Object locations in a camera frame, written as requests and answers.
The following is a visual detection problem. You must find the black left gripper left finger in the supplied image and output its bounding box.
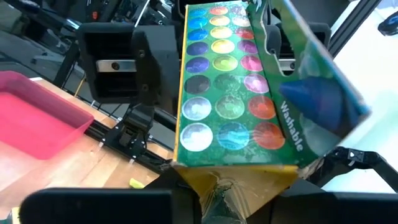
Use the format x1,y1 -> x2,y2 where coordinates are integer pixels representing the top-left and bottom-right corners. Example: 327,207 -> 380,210
142,167 -> 203,224

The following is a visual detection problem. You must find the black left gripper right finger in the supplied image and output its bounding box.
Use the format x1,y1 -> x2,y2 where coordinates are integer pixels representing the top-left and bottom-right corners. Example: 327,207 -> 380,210
245,179 -> 312,224

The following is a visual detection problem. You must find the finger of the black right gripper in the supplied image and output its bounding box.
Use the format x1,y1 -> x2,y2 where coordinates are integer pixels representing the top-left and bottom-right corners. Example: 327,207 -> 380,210
132,24 -> 182,116
264,24 -> 282,58

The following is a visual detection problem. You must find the Crayola crayon box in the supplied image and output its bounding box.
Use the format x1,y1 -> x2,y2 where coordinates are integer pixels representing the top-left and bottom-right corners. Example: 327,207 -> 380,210
172,0 -> 373,224

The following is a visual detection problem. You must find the black equipment cart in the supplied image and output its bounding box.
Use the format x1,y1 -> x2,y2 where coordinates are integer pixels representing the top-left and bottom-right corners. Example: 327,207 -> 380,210
0,0 -> 187,103

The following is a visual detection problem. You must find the pink plastic tray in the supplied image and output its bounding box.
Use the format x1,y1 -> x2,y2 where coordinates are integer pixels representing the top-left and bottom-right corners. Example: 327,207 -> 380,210
0,70 -> 95,161

